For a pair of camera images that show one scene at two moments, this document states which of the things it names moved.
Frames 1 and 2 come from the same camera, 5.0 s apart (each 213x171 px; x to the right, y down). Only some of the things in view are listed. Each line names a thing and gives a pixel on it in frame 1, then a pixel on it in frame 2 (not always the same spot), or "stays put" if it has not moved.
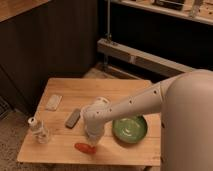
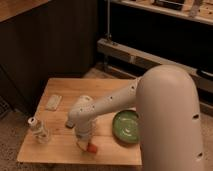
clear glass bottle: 40,132 stays put
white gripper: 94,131 → 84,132
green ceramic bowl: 129,129 stays put
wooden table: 57,132 stays put
